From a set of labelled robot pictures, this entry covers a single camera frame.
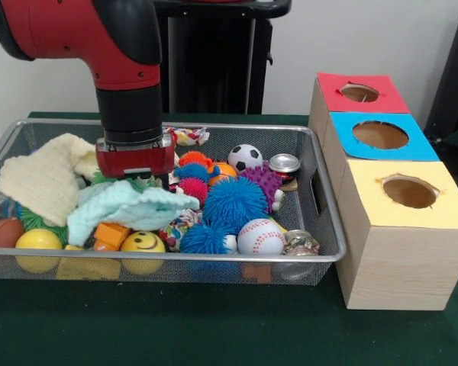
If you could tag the blue fuzzy ball with eyes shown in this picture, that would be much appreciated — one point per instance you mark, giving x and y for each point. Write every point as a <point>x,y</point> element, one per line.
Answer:
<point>234,200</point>

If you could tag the multicolour spiky creature toy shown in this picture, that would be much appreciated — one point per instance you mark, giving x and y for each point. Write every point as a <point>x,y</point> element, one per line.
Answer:
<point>192,188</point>

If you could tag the small soccer ball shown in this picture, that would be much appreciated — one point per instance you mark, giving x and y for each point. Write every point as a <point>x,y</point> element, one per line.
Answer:
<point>245,157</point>

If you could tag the yellow smiley ball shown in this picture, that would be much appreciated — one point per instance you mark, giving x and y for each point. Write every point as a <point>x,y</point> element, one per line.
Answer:
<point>143,242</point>

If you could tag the shallow metal mesh bin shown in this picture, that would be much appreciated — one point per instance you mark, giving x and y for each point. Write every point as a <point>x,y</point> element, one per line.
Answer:
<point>328,228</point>

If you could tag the wooden box with three holes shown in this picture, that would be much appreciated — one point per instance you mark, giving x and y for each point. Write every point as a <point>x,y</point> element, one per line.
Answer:
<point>404,267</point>

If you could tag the mint green cloth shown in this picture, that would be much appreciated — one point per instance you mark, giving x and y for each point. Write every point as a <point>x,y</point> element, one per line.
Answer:
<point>129,206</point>

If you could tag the orange plastic toy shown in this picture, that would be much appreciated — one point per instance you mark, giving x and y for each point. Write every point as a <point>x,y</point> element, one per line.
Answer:
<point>112,234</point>

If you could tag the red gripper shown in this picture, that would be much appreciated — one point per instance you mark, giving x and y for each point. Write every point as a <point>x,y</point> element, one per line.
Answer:
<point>137,160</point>

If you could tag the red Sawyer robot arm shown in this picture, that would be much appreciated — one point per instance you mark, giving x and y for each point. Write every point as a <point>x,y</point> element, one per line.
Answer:
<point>80,38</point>

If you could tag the purple spiky toy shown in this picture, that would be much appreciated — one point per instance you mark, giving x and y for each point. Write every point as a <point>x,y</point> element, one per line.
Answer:
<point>261,181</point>

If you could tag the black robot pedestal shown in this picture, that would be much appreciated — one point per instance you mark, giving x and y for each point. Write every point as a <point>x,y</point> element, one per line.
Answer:
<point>213,57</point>

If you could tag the white baseball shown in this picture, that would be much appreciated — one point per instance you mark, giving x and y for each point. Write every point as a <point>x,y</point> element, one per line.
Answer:
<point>261,236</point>

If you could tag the cream cloth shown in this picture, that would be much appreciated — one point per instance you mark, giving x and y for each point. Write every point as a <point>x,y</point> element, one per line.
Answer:
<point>42,179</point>

